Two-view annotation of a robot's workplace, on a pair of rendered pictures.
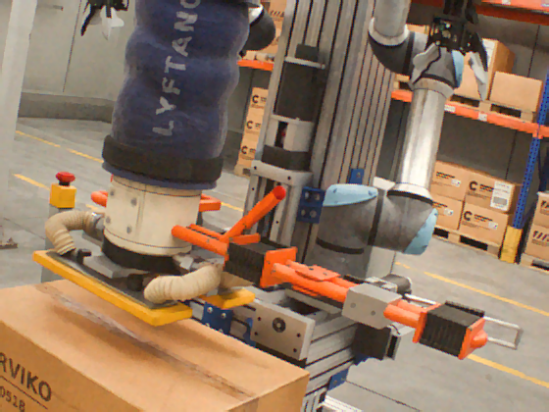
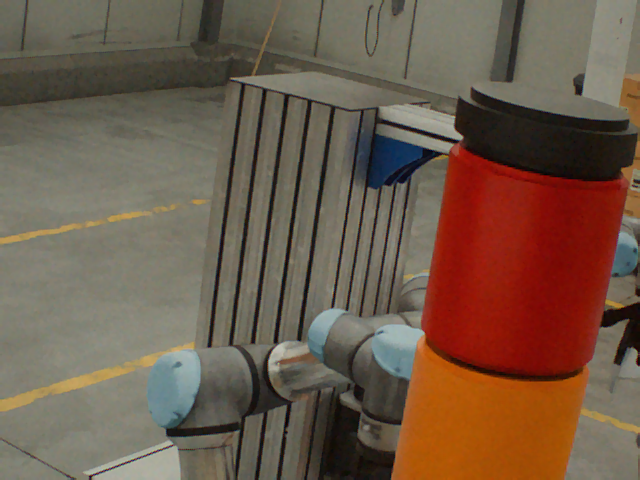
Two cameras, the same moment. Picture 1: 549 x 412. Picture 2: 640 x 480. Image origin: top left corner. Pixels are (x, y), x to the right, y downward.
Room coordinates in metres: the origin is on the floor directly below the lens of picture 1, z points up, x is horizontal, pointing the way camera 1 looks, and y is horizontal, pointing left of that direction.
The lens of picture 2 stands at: (1.92, 2.12, 2.39)
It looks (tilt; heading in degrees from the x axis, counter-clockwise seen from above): 16 degrees down; 271
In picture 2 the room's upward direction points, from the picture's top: 8 degrees clockwise
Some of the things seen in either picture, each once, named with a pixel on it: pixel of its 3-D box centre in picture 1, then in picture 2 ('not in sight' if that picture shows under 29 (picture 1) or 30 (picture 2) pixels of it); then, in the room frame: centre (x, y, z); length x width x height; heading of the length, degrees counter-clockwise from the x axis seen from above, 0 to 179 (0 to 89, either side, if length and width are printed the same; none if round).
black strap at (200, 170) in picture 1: (163, 156); not in sight; (1.29, 0.21, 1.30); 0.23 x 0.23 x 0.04
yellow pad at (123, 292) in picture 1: (107, 275); not in sight; (1.21, 0.26, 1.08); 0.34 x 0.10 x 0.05; 58
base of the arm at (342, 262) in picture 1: (335, 261); not in sight; (1.63, -0.17, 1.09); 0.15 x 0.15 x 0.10
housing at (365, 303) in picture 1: (372, 305); not in sight; (1.05, -0.18, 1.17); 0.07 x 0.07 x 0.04; 58
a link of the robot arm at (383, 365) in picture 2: not in sight; (396, 372); (1.83, 0.54, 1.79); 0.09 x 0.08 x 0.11; 129
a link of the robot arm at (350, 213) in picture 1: (350, 213); not in sight; (1.63, -0.18, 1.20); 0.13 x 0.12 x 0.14; 84
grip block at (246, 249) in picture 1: (259, 259); not in sight; (1.16, 0.00, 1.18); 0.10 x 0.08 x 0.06; 148
